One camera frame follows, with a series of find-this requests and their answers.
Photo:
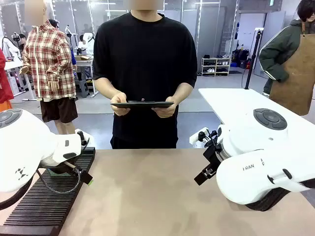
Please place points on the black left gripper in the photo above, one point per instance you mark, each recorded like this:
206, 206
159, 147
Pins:
64, 166

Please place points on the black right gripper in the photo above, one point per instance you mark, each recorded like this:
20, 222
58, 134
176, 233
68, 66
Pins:
213, 157

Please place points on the green PCB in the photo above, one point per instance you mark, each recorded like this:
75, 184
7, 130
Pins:
59, 173

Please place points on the black tablet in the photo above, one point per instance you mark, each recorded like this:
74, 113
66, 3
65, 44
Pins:
142, 104

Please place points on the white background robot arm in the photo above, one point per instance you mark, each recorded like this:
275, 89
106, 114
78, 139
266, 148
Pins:
86, 41

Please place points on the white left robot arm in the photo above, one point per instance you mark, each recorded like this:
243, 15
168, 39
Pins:
22, 147

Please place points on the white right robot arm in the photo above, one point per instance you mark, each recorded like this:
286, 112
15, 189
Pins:
256, 157

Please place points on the person's right forearm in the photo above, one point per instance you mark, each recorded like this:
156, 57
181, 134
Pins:
107, 86

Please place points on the person's left forearm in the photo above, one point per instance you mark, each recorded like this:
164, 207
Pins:
183, 92

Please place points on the person's left hand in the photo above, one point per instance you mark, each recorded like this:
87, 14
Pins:
165, 111

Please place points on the person's right hand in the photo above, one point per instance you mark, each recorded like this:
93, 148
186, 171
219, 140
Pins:
120, 103

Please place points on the long black slotted rack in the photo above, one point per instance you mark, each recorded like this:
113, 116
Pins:
46, 204

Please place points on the short black rack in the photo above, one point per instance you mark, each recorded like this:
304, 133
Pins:
268, 200

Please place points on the white side table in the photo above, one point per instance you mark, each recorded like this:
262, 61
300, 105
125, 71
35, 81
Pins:
236, 105

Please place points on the grey step stool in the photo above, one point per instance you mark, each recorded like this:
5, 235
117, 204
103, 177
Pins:
82, 88

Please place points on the white shoe shelf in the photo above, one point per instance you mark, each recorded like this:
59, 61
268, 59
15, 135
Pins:
216, 66

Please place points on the mannequin in plaid shirt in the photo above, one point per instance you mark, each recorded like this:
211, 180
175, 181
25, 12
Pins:
49, 64

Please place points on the cardboard box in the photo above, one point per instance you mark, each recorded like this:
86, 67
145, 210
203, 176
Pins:
83, 58

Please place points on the red garment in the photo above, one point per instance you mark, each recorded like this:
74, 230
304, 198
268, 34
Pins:
5, 81

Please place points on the black tripod pole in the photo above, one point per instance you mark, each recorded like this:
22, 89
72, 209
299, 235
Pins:
253, 59

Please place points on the person in black T-shirt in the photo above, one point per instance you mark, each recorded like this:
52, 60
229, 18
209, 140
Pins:
145, 54

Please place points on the person in brown apron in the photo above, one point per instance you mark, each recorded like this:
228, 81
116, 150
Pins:
292, 64

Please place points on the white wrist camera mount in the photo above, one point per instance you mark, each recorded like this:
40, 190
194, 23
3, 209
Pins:
197, 137

